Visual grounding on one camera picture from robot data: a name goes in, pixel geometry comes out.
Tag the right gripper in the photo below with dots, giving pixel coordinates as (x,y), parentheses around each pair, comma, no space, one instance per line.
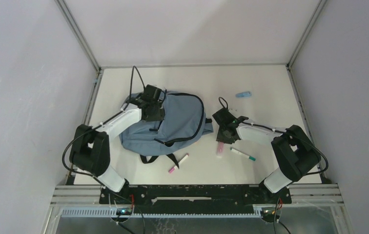
(220,138)

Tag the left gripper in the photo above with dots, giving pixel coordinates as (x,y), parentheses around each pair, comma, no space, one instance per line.
(159,116)

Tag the pink highlighter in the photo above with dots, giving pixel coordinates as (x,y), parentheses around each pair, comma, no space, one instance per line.
(220,149)

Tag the blue-grey backpack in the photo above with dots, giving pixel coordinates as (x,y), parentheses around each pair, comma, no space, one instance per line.
(184,123)

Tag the green-capped white marker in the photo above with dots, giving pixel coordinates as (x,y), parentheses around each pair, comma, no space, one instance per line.
(242,154)

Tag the light blue highlighter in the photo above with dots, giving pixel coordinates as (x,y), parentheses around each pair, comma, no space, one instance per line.
(243,94)

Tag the pink-capped white marker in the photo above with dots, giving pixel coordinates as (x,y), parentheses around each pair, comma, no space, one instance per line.
(178,163)

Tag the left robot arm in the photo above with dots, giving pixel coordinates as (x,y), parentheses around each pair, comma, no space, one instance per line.
(90,148)

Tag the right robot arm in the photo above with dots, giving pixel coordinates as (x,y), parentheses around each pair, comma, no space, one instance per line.
(295,154)

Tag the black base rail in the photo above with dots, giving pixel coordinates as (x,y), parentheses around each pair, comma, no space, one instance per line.
(210,199)

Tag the white cable duct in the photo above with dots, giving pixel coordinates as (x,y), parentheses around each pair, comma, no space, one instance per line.
(126,213)

